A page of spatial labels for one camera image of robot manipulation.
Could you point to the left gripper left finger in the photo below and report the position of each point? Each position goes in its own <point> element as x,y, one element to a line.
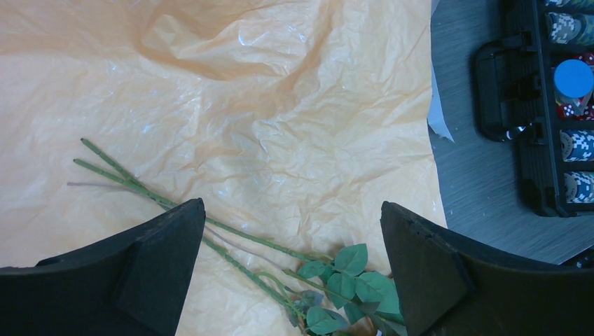
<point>132,283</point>

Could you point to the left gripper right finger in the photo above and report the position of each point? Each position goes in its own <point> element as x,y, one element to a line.
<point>449,284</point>

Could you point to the orange flower bouquet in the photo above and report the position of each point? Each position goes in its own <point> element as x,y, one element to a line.
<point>255,281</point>

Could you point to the cream printed ribbon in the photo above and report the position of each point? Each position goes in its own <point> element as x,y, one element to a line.
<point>435,117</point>

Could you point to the orange yellow wrapping paper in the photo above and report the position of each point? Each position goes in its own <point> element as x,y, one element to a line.
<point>293,120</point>

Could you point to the black poker chip case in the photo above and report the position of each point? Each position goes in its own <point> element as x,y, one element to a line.
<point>514,86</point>

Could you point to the blue round chip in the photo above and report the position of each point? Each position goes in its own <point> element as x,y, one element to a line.
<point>573,79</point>

